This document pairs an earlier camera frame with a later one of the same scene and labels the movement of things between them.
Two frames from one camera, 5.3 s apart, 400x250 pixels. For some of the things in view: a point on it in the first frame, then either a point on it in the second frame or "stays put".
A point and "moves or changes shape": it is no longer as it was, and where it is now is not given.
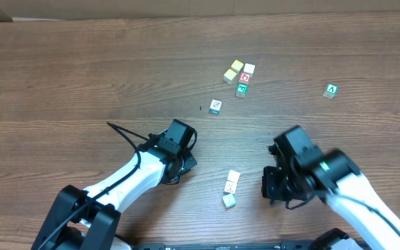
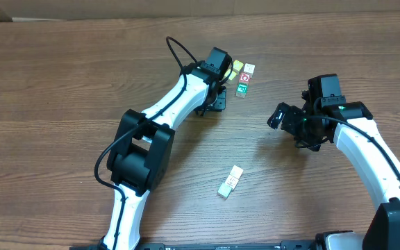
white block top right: x=248 y=69 stays put
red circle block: x=244 y=77 stays put
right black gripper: x=271 y=185 -> x=289 y=122
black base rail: x=296 y=245 stays put
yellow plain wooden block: x=233 y=176 moves or changes shape
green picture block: x=242 y=89 stays put
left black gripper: x=189 y=162 -> x=217 y=103
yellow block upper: x=237 y=65 stays put
